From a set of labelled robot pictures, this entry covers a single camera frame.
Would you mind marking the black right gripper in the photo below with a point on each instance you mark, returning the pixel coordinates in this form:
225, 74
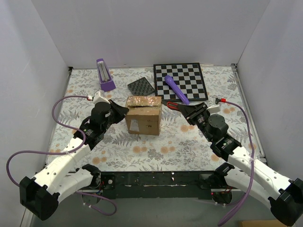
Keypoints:
196, 114

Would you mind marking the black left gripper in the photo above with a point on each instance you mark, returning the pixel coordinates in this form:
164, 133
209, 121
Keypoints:
113, 112

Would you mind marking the brown cardboard express box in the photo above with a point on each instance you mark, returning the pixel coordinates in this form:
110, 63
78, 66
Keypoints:
144, 116

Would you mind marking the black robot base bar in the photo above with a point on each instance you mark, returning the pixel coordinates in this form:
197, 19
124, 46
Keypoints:
157, 184

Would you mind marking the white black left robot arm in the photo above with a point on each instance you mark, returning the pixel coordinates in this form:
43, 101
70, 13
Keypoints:
42, 193

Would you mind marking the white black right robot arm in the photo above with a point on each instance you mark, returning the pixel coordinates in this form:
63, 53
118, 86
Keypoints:
241, 170

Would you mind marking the purple capped clear bottle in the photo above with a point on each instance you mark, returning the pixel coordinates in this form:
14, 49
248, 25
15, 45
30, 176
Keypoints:
105, 79

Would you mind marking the grey studded building plate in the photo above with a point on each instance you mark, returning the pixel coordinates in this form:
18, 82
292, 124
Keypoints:
141, 87

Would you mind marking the black white chessboard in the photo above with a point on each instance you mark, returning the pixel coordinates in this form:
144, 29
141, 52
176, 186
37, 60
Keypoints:
187, 76

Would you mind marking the purple toy microphone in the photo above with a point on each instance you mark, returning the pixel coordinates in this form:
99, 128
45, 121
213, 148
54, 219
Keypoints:
169, 80

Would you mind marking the brown cardboard boxes on floor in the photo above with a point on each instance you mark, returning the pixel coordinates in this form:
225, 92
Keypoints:
260, 223

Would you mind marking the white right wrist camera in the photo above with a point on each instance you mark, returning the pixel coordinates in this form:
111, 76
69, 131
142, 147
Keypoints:
216, 106

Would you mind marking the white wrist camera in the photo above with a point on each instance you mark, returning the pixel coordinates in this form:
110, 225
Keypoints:
216, 106
97, 98

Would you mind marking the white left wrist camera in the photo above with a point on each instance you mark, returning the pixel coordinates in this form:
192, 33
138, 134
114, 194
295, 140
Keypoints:
97, 98

